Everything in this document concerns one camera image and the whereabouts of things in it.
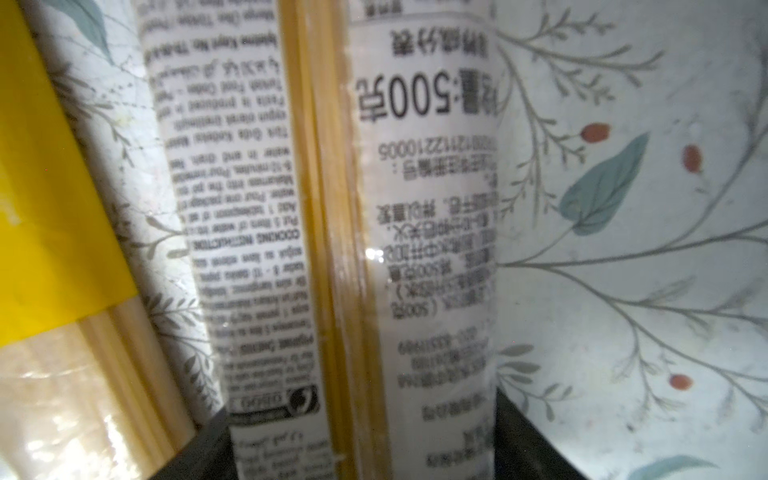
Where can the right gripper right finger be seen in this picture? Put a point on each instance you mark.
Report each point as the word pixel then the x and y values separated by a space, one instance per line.
pixel 522 452

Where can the floral table mat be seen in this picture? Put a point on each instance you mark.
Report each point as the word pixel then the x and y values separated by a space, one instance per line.
pixel 631 227

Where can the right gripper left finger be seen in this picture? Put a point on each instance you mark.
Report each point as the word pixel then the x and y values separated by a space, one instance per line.
pixel 208 456

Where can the yellow Pastatime bag right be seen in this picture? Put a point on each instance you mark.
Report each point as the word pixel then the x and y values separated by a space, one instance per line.
pixel 86 392

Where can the clear blue spaghetti bag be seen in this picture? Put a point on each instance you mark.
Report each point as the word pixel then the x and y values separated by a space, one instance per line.
pixel 334 165

